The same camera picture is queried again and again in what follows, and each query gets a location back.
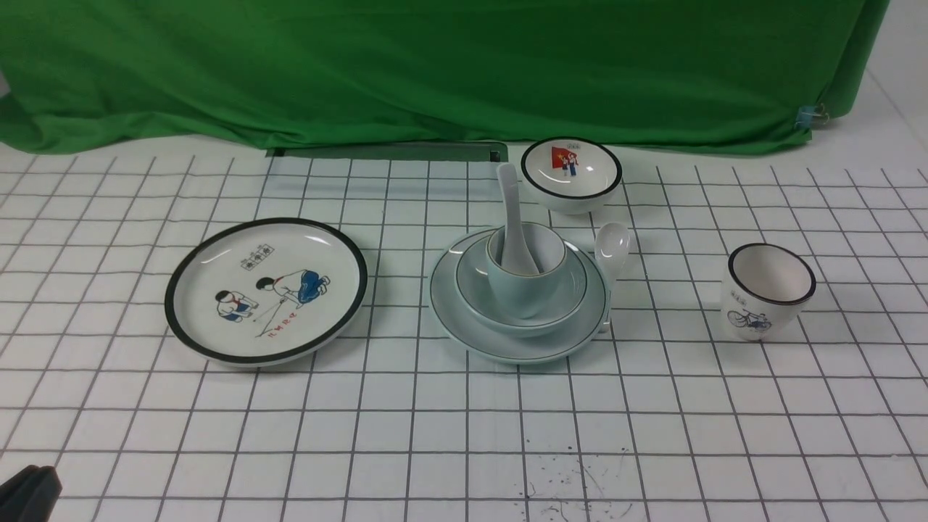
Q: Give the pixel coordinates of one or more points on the pale blue plate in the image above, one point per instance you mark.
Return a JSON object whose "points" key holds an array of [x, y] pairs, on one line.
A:
{"points": [[461, 327]]}

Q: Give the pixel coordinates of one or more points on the blue binder clip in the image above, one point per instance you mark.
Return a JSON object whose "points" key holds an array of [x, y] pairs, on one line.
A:
{"points": [[811, 116]]}

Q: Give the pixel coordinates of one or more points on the pale blue cup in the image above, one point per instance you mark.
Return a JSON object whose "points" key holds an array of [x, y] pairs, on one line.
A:
{"points": [[526, 296]]}

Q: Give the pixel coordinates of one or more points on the black-rimmed cartoon plate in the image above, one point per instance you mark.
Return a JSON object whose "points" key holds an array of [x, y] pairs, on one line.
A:
{"points": [[266, 292]]}

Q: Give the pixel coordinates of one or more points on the white ceramic spoon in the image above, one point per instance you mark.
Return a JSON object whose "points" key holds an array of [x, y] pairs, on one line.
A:
{"points": [[513, 225], [612, 244]]}

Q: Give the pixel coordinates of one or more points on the pale blue bowl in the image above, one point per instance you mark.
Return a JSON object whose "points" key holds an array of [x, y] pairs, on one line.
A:
{"points": [[569, 297]]}

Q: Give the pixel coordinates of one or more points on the green backdrop cloth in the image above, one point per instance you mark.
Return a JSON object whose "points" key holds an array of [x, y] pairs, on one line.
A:
{"points": [[697, 76]]}

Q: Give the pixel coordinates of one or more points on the small black-rimmed cartoon bowl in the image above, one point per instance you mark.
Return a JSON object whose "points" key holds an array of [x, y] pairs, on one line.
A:
{"points": [[571, 175]]}

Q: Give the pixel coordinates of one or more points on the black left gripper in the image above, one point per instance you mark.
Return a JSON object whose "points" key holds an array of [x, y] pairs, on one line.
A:
{"points": [[31, 494]]}

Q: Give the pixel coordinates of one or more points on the white bicycle cup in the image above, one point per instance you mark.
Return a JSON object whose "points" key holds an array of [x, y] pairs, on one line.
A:
{"points": [[765, 287]]}

